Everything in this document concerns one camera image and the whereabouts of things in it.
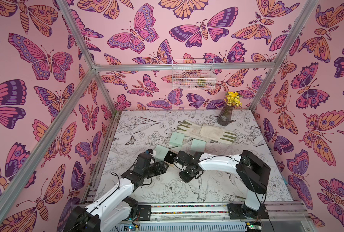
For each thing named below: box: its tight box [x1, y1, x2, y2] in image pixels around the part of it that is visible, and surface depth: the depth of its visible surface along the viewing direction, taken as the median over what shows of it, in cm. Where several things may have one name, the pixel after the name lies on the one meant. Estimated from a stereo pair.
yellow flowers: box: [224, 91, 243, 108], surface depth 96 cm
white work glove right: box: [198, 124, 238, 145], surface depth 105 cm
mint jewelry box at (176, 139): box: [169, 131, 186, 147], surface depth 102 cm
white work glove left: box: [176, 119, 220, 142], surface depth 108 cm
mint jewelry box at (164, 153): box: [154, 144, 179, 165], surface depth 94 cm
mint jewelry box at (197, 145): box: [190, 138, 207, 153], surface depth 99 cm
